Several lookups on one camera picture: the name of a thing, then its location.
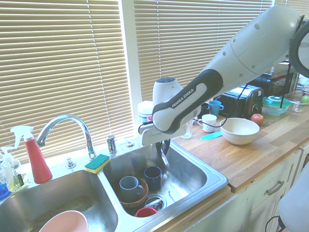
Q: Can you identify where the black chrome toaster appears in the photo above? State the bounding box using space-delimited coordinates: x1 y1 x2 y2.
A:
213 85 265 119

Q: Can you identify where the white-handled metal knife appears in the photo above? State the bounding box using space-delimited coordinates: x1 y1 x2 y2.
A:
144 199 163 210

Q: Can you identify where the red spray bottle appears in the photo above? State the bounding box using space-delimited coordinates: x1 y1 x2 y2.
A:
10 125 53 184

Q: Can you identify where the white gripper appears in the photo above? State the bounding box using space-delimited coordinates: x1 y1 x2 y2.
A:
141 122 187 159

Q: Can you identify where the dark blue mug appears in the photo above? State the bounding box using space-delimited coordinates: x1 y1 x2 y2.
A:
144 166 162 191

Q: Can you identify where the blue liquid bottle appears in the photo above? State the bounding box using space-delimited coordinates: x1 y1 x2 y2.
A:
0 166 10 200

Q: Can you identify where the red apple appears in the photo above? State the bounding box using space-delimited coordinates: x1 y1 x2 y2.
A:
251 113 264 126

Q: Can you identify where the yellow green sponge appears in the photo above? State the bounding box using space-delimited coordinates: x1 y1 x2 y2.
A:
84 154 111 174

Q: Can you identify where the metal sink drain strainer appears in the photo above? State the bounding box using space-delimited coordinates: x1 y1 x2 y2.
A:
144 193 168 210

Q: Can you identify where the clear drinking glass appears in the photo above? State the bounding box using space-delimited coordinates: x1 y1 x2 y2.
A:
180 120 194 139

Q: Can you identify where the clear pump soap bottle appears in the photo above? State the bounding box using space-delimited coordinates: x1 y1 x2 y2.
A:
0 145 16 192

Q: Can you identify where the brown wooden bowl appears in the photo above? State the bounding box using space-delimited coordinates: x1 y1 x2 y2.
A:
113 177 149 209

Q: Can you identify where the beige window blind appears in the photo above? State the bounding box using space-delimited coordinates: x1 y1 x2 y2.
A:
133 0 274 102
0 0 135 165

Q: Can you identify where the teal mug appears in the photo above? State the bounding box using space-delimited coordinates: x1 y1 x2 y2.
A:
208 100 225 117

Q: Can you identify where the clear plastic tray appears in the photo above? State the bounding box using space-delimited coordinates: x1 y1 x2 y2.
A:
285 90 309 114

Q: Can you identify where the chrome faucet knob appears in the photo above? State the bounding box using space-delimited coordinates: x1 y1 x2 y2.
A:
65 156 77 169

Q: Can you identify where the black kitchen appliance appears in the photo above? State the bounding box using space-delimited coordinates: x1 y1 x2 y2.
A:
246 72 273 94

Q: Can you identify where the chrome soap dispenser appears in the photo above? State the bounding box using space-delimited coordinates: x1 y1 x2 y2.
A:
106 135 118 155

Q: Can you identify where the large white bowl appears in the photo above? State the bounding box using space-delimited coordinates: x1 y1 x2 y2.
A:
219 117 261 145

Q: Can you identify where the metal drawer handle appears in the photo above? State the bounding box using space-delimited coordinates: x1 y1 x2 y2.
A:
266 180 285 196

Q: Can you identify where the chrome curved faucet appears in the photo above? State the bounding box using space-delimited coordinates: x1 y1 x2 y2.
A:
35 114 97 160

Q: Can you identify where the turquoise plastic knife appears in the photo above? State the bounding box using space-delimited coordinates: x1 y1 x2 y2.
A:
199 131 223 141

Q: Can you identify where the pink plastic bowl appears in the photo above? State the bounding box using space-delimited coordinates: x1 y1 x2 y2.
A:
38 210 88 232

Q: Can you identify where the stainless steel double sink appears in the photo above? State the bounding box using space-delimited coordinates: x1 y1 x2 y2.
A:
0 139 229 232

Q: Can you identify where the grey ceramic mug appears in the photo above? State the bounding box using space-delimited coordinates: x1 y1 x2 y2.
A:
119 176 144 203

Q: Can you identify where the white lidded jar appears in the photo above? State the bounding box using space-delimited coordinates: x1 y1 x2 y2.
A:
137 100 155 124

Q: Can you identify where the white ribbed mug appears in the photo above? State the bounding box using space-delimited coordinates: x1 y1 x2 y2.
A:
197 114 218 133

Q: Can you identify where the red mug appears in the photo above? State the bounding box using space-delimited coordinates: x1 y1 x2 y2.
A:
135 207 158 218

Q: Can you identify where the glass container green lid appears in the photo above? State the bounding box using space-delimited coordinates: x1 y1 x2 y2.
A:
262 95 292 116

